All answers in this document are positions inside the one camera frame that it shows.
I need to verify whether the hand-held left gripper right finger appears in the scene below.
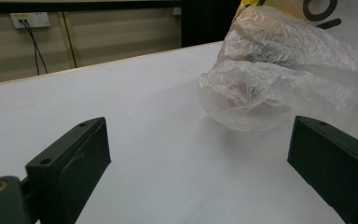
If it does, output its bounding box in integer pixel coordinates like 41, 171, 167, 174
287, 115, 358, 224

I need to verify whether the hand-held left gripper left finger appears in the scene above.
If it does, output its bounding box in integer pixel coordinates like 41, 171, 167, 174
25, 117, 112, 224

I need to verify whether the translucent printed plastic bag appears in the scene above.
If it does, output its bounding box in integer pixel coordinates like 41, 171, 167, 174
198, 0, 358, 148

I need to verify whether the black wall cable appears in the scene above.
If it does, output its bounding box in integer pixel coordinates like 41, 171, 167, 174
22, 19, 49, 75
19, 19, 40, 77

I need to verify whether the white wall socket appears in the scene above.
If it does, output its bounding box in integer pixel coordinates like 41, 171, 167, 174
9, 12, 51, 30

